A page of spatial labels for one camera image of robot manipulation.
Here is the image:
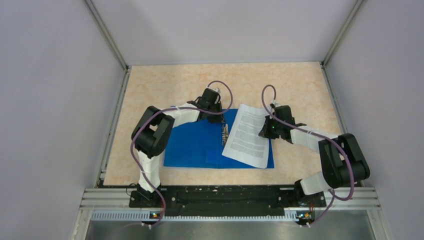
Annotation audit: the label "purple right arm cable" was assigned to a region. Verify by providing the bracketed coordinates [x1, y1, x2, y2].
[260, 84, 356, 226]

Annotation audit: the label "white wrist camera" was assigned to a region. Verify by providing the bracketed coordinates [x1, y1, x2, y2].
[270, 100, 281, 109]
[212, 88, 221, 94]

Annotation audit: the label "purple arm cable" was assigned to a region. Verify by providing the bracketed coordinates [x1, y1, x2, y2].
[130, 80, 234, 223]
[260, 84, 356, 226]

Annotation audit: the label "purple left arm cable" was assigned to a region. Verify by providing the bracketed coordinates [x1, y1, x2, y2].
[130, 80, 234, 223]

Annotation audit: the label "aluminium frame rail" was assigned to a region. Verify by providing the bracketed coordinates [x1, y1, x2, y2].
[80, 187, 381, 211]

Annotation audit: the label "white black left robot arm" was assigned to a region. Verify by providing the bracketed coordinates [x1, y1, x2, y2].
[131, 87, 226, 207]

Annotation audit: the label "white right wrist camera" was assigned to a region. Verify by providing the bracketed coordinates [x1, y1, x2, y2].
[270, 100, 281, 109]

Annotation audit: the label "white slotted cable duct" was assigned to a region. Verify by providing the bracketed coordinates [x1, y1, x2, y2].
[91, 210, 299, 222]

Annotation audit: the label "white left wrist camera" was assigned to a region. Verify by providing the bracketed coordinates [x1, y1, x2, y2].
[212, 88, 221, 94]

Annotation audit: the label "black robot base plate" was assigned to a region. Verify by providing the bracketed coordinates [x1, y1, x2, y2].
[129, 185, 327, 217]

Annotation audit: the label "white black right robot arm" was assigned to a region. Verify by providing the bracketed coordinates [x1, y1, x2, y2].
[258, 103, 371, 206]

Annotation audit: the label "white printed paper files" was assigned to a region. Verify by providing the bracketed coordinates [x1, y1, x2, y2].
[222, 104, 270, 169]

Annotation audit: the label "metal folder clip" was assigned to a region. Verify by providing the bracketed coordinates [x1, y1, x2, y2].
[221, 123, 230, 147]

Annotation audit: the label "blue plastic folder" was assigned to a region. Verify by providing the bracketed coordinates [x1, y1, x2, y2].
[163, 108, 275, 169]

